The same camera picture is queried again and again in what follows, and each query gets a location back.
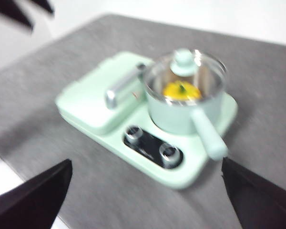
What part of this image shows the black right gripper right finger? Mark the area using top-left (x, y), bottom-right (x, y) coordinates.
top-left (220, 156), bottom-right (286, 229)

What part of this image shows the mint green pot with handle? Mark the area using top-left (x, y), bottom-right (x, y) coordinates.
top-left (144, 54), bottom-right (230, 161)

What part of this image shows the mint green breakfast machine base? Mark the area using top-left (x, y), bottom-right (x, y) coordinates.
top-left (55, 51), bottom-right (239, 190)

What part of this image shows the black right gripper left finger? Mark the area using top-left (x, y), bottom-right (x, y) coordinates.
top-left (0, 159), bottom-right (73, 229)

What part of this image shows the black control panel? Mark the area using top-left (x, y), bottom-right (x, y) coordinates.
top-left (122, 125), bottom-right (184, 169)

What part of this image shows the yellow toy pumpkin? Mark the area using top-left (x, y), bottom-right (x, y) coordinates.
top-left (162, 80), bottom-right (202, 100)

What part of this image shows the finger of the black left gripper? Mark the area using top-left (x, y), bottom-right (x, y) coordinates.
top-left (33, 0), bottom-right (55, 14)
top-left (0, 0), bottom-right (34, 31)

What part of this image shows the glass lid with green knob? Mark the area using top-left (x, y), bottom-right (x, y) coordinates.
top-left (144, 48), bottom-right (227, 104)

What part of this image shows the silver control knob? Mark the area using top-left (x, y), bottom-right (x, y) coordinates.
top-left (158, 143), bottom-right (179, 164)
top-left (124, 125), bottom-right (144, 144)

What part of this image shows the silver griddle cover handle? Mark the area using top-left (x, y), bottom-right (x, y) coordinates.
top-left (104, 63), bottom-right (147, 111)

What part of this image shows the mint green griddle cover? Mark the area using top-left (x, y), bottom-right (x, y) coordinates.
top-left (55, 51), bottom-right (156, 135)

